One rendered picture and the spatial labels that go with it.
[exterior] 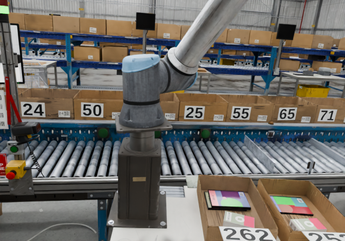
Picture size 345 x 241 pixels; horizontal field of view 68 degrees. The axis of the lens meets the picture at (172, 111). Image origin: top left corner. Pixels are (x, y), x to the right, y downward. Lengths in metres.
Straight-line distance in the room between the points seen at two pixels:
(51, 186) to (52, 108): 0.67
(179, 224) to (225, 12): 0.89
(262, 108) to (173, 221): 1.31
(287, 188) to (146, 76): 0.99
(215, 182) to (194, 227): 0.31
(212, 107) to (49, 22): 5.21
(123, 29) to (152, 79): 5.45
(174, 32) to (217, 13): 5.54
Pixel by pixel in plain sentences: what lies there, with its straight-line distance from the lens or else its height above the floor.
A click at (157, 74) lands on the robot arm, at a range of 1.02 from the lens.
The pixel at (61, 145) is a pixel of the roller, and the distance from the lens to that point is 1.99.
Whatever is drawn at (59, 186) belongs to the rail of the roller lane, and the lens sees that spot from 1.60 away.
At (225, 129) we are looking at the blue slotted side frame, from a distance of 2.10.
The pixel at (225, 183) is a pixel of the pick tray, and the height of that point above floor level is 0.81.
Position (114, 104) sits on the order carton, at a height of 1.01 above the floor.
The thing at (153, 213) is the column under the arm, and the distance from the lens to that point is 1.22.
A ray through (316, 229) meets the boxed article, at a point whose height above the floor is 0.79.
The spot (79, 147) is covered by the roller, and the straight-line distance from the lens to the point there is 1.93.
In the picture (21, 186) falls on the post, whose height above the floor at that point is 0.72.
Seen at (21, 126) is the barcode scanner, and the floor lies 1.08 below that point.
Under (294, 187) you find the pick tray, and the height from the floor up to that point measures 0.81.
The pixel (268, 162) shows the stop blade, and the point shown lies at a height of 0.78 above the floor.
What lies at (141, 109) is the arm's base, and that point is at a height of 1.26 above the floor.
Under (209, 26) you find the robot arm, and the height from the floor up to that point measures 1.59.
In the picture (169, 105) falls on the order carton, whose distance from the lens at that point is 1.99.
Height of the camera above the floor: 1.56
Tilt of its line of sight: 17 degrees down
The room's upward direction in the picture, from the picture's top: 4 degrees clockwise
